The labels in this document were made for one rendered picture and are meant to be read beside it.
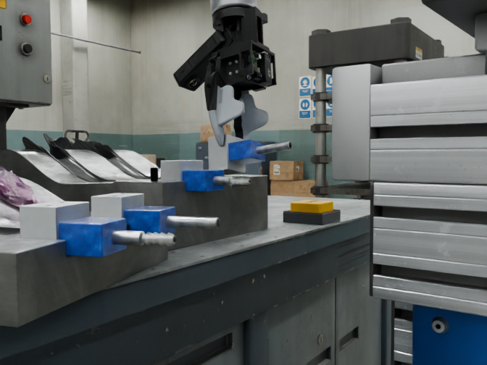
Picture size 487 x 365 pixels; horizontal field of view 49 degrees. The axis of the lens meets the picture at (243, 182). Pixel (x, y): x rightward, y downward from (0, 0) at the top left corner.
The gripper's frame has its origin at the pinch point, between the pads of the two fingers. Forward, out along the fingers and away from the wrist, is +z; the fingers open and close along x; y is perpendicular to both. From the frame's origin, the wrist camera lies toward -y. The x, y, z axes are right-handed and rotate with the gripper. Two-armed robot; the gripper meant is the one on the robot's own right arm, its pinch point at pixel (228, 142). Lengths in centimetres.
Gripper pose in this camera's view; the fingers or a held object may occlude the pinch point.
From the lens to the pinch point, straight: 83.6
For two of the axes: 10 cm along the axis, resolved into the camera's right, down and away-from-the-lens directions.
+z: 0.4, 9.9, -1.4
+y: 8.3, -1.1, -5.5
